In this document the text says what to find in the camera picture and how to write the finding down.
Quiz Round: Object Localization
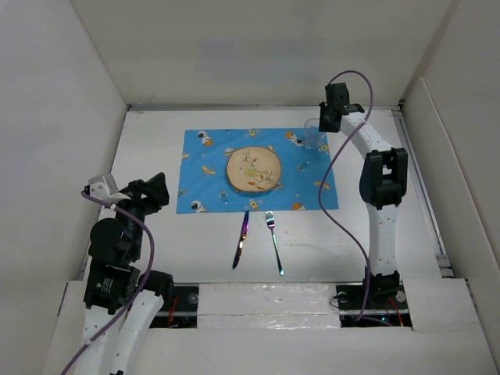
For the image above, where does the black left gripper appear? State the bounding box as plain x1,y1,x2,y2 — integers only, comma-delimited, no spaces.
107,171,168,259

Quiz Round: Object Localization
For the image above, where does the clear plastic cup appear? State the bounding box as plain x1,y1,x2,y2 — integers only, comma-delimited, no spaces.
304,118,326,150

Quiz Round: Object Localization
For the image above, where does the blue space-print cloth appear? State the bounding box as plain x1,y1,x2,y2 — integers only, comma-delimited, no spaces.
177,128,339,214

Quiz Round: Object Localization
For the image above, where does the beige bird-pattern plate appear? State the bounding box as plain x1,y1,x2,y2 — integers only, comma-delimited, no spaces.
226,146,282,194

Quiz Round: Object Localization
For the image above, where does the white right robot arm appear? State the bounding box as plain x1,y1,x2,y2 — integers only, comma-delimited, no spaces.
319,83,408,308

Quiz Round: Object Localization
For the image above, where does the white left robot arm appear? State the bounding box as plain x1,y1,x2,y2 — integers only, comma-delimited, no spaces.
62,173,174,374

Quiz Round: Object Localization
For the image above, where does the iridescent knife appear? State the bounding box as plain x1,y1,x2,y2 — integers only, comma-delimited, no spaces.
232,210,249,270

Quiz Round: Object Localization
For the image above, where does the iridescent fork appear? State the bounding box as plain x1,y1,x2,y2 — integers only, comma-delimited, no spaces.
266,211,284,276

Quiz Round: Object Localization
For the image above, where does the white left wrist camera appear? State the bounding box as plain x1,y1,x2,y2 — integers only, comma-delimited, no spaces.
84,173,123,203

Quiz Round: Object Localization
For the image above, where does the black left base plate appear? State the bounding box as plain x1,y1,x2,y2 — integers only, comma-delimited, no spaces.
150,284,199,329

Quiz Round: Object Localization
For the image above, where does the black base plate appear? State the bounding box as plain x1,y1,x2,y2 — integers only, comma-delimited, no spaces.
150,284,199,329
329,283,413,328

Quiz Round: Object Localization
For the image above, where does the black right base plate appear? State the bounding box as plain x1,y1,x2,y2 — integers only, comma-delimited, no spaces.
329,283,413,328

